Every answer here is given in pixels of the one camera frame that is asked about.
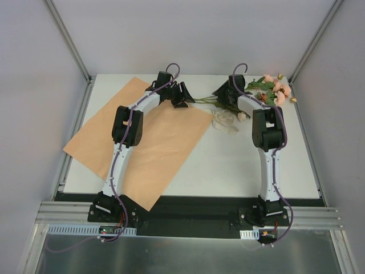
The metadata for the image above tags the cream rose flower branch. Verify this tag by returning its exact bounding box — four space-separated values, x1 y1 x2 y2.
213 102 249 122

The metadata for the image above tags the brown rose flower branch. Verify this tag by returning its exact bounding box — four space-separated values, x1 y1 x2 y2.
196 91 270 108

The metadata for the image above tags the green and orange wrapping paper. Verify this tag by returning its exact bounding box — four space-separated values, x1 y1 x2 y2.
63 78 213 211

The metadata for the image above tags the pink rose flower branch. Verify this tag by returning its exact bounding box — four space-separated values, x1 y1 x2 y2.
244 74 296 106

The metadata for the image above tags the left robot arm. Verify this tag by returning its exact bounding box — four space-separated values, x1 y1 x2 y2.
93 71 195 222

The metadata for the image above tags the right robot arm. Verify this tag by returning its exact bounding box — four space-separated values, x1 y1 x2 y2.
213 74 287 227

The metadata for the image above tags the cream ribbon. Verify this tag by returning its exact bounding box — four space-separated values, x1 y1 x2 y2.
211 110 239 135

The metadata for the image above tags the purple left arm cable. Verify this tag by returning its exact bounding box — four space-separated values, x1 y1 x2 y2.
96 63 182 244

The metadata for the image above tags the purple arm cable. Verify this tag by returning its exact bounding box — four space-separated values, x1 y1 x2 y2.
233 63 294 248
96 63 182 244

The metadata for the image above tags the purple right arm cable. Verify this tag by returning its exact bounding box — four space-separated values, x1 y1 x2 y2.
233 63 294 248

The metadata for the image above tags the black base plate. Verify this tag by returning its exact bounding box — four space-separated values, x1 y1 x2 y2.
87 195 289 239

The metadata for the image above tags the right aluminium frame post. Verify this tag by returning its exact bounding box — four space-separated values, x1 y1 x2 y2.
289 0 345 86

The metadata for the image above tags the aluminium frame post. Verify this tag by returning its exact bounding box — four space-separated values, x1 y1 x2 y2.
289 0 345 86
42 0 92 84

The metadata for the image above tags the left aluminium frame post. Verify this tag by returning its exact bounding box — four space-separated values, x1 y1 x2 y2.
42 0 92 84

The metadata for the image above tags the right white cable duct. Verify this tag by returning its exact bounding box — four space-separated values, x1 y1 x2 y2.
239 229 277 240

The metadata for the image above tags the white cable duct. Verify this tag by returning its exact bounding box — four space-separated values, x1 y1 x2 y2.
48 224 137 237
239 229 277 240

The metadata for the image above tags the aluminium front rail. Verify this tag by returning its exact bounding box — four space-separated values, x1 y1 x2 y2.
35 201 344 230

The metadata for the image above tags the left white cable duct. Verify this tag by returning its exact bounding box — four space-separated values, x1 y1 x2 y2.
48 224 137 237

